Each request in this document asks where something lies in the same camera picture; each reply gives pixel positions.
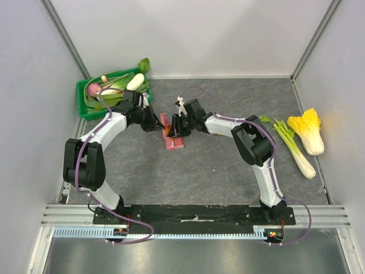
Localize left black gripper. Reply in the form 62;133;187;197
134;104;165;133

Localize orange item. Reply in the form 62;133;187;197
167;123;175;138

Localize pink express box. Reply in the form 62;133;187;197
160;112;184;150

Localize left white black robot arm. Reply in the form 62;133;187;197
63;90;165;224

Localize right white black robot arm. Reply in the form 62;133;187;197
167;97;287;225

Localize white radish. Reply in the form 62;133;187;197
126;73;145;91

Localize bok choy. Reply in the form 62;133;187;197
96;72;135;102

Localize green leafy vegetable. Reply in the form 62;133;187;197
95;58;152;111

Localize green long beans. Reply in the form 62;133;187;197
83;72;135;109

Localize brown mushroom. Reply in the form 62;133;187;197
101;75;108;83

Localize purple turnip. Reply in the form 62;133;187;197
87;83;102;98

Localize green plastic crate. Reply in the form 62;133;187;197
76;68;140;121

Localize yellow napa cabbage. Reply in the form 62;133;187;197
287;108;325;156

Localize green celery stalk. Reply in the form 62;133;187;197
260;116;317;179

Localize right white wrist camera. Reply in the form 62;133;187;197
175;96;187;116

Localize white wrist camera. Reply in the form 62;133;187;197
142;92;149;109
175;96;187;116

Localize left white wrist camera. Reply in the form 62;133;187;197
142;92;149;109

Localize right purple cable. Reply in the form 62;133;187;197
179;86;312;246

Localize purple cable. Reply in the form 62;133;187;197
75;87;155;245
179;86;312;246

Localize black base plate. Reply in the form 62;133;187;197
92;204;295;235

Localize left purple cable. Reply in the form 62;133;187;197
75;87;155;245

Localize aluminium rail frame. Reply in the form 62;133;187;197
40;204;351;228

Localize grey cable duct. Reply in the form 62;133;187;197
52;225;271;238

